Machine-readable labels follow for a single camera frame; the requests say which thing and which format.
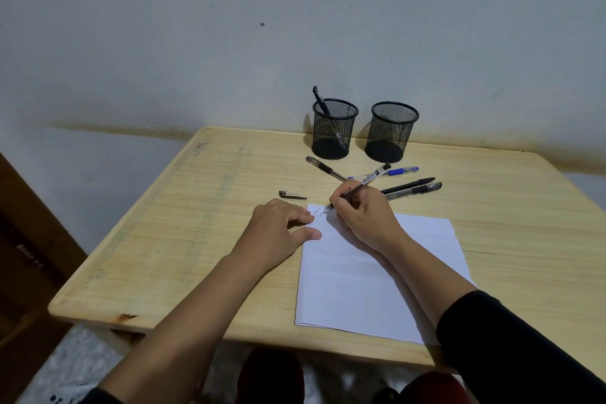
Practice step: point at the slim black pen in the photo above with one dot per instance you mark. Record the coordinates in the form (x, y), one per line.
(409, 185)

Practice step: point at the clear pen with white label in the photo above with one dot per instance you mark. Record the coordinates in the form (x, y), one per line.
(371, 176)

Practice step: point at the black pen cap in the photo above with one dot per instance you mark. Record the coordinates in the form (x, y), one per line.
(291, 195)

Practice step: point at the light wooden table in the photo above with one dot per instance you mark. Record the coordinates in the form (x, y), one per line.
(189, 209)

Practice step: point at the blue pen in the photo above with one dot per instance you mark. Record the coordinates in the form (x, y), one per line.
(402, 171)

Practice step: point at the person's left forearm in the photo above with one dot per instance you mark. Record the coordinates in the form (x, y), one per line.
(189, 328)

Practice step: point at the black right sleeve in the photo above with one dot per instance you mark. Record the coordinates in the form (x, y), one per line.
(521, 356)

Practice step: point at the person's left thumb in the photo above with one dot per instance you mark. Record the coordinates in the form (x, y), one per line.
(307, 235)

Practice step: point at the person's right hand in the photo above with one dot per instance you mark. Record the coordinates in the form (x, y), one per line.
(367, 219)

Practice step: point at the person's right leg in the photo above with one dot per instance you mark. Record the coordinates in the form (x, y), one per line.
(435, 389)

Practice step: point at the person's left leg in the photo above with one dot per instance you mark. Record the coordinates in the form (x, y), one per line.
(270, 377)

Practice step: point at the black sleeve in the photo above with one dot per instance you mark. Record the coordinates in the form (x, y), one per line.
(99, 396)
(521, 356)

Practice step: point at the person's right forearm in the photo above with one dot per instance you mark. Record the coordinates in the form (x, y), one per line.
(426, 285)

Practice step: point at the black left sleeve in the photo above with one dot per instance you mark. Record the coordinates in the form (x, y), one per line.
(99, 396)

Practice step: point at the person's leg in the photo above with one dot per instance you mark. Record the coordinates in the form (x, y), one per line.
(270, 377)
(435, 389)

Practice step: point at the clear pen with black cap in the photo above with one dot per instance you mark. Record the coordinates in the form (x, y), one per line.
(416, 190)

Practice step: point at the black mesh pen cup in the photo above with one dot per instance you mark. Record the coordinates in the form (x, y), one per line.
(388, 143)
(331, 143)

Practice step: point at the person's left hand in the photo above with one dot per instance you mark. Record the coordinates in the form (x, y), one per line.
(272, 235)

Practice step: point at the black capped pen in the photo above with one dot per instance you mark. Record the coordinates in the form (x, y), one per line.
(320, 100)

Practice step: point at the white paper sheet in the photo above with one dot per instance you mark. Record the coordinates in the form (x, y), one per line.
(350, 290)

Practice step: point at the person's right thumb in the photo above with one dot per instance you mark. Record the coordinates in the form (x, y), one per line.
(340, 212)

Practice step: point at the brown wooden furniture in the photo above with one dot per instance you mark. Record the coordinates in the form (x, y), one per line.
(28, 266)

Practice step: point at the clear pen with black grip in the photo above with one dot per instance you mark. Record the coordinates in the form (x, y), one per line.
(325, 168)

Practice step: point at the white patterned floor mat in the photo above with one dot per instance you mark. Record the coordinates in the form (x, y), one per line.
(71, 366)

